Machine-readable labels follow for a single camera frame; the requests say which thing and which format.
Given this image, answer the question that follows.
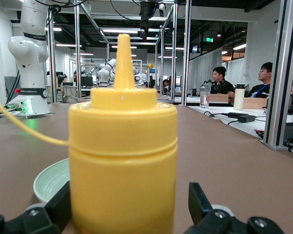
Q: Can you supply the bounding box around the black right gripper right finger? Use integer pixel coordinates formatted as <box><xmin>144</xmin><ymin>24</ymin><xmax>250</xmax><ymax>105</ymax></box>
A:
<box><xmin>184</xmin><ymin>182</ymin><xmax>286</xmax><ymax>234</ymax></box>

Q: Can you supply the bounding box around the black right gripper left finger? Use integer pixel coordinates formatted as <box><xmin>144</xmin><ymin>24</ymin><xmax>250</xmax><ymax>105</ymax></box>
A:
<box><xmin>0</xmin><ymin>180</ymin><xmax>71</xmax><ymax>234</ymax></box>

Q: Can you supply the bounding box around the yellow squeeze bottle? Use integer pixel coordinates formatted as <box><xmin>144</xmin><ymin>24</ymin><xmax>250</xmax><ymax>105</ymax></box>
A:
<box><xmin>0</xmin><ymin>33</ymin><xmax>179</xmax><ymax>234</ymax></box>

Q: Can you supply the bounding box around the mint green plate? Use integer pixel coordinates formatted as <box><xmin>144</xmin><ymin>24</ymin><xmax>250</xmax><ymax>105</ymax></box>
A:
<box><xmin>33</xmin><ymin>157</ymin><xmax>71</xmax><ymax>204</ymax></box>

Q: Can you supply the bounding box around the black power adapter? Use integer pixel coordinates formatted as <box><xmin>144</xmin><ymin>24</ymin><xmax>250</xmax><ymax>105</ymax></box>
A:
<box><xmin>228</xmin><ymin>112</ymin><xmax>256</xmax><ymax>123</ymax></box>

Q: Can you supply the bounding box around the small cardboard box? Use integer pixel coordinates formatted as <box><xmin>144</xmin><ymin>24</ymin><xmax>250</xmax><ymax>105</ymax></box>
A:
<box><xmin>209</xmin><ymin>94</ymin><xmax>230</xmax><ymax>104</ymax></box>

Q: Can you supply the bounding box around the clear shaker bottle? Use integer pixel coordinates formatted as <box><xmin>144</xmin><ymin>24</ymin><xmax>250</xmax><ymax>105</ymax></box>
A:
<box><xmin>199</xmin><ymin>84</ymin><xmax>210</xmax><ymax>109</ymax></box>

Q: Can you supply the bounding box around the wide cardboard box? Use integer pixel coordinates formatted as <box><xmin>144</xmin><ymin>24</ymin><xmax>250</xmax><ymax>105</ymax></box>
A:
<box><xmin>243</xmin><ymin>97</ymin><xmax>269</xmax><ymax>110</ymax></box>

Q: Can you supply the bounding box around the white thermos flask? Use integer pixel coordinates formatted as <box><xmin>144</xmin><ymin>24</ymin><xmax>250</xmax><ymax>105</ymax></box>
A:
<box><xmin>233</xmin><ymin>83</ymin><xmax>245</xmax><ymax>111</ymax></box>

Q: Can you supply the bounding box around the white office chair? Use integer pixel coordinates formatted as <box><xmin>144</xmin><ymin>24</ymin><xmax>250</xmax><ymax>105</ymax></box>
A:
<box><xmin>62</xmin><ymin>85</ymin><xmax>78</xmax><ymax>103</ymax></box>

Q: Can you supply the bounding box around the seated man black shirt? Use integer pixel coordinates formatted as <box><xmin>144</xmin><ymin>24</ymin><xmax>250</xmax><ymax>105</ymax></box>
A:
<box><xmin>210</xmin><ymin>66</ymin><xmax>235</xmax><ymax>103</ymax></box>

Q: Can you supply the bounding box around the seated man with glasses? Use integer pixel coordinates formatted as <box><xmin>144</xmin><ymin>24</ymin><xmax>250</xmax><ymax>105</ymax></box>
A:
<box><xmin>248</xmin><ymin>61</ymin><xmax>274</xmax><ymax>99</ymax></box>

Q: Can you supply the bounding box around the silver post foot bracket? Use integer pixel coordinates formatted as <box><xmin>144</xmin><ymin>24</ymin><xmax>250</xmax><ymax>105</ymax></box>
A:
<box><xmin>258</xmin><ymin>138</ymin><xmax>285</xmax><ymax>152</ymax></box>

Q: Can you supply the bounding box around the aluminium cell frame post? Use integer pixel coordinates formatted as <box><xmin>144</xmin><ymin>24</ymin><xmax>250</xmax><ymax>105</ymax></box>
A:
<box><xmin>182</xmin><ymin>0</ymin><xmax>192</xmax><ymax>106</ymax></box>
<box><xmin>74</xmin><ymin>0</ymin><xmax>81</xmax><ymax>103</ymax></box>

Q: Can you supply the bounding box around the aluminium camera post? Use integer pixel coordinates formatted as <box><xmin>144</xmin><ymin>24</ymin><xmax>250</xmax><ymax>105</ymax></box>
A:
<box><xmin>263</xmin><ymin>0</ymin><xmax>293</xmax><ymax>147</ymax></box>

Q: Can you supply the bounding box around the black overhead camera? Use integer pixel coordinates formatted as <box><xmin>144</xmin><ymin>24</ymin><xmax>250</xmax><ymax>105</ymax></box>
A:
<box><xmin>138</xmin><ymin>0</ymin><xmax>167</xmax><ymax>39</ymax></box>

